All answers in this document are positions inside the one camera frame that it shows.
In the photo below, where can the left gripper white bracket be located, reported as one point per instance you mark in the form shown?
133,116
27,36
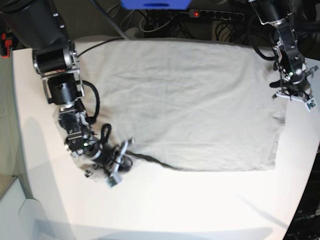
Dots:
295,85

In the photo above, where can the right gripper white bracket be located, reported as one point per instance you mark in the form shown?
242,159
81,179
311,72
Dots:
109,161

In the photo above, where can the beige t-shirt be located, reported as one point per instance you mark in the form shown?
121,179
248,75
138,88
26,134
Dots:
189,106

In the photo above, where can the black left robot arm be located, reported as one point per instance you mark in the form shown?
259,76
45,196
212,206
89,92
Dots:
287,60

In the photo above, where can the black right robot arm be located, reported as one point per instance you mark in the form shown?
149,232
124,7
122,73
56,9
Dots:
38,26

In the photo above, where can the black power strip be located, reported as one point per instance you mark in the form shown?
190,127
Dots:
216,15

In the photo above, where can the blue plastic box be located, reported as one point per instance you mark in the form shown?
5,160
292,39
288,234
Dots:
155,4

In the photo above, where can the red black tool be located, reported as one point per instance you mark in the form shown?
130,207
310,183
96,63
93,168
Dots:
6,43

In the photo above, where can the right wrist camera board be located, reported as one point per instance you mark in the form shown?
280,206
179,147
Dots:
113,180

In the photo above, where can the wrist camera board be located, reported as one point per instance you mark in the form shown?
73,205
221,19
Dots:
310,104
113,180

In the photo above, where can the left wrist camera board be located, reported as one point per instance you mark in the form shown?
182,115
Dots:
310,104

